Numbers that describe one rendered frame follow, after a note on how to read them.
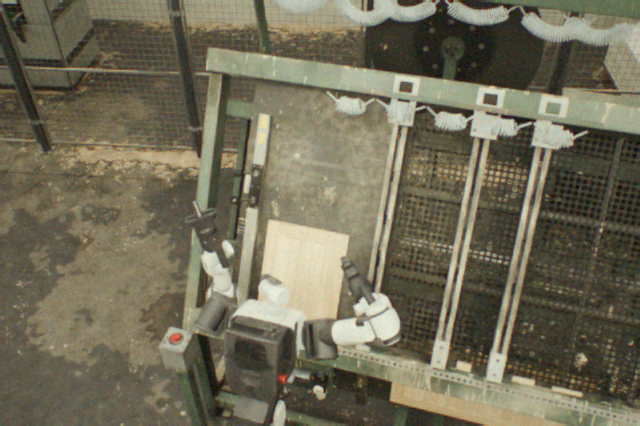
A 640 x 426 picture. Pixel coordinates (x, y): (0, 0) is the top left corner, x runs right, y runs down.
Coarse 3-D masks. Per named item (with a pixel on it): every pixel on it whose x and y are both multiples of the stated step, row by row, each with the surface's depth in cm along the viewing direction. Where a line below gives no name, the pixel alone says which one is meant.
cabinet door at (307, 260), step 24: (288, 240) 275; (312, 240) 272; (336, 240) 269; (264, 264) 279; (288, 264) 277; (312, 264) 274; (336, 264) 271; (288, 288) 278; (312, 288) 276; (336, 288) 272; (312, 312) 277; (336, 312) 274
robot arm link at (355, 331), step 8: (376, 304) 212; (384, 304) 207; (368, 312) 207; (376, 312) 205; (344, 320) 218; (352, 320) 213; (360, 320) 207; (368, 320) 210; (336, 328) 216; (344, 328) 213; (352, 328) 210; (360, 328) 207; (368, 328) 207; (336, 336) 216; (344, 336) 213; (352, 336) 210; (360, 336) 207; (368, 336) 206; (376, 336) 211; (400, 336) 208; (344, 344) 216; (352, 344) 214; (368, 344) 208; (376, 344) 206; (384, 344) 206
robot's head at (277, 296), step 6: (264, 282) 230; (270, 282) 231; (264, 288) 229; (270, 288) 227; (276, 288) 226; (282, 288) 225; (264, 294) 232; (270, 294) 226; (276, 294) 224; (282, 294) 225; (288, 294) 227; (270, 300) 228; (276, 300) 224; (282, 300) 226; (270, 306) 229; (276, 306) 229
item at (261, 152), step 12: (264, 132) 268; (264, 156) 269; (264, 168) 272; (264, 180) 274; (252, 216) 275; (252, 228) 276; (252, 240) 277; (252, 252) 278; (252, 264) 281; (240, 276) 281; (240, 288) 282; (240, 300) 283
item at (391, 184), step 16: (400, 80) 243; (416, 80) 242; (400, 128) 251; (400, 144) 251; (400, 160) 252; (400, 176) 257; (384, 192) 255; (384, 208) 257; (384, 224) 258; (384, 240) 258; (384, 256) 259
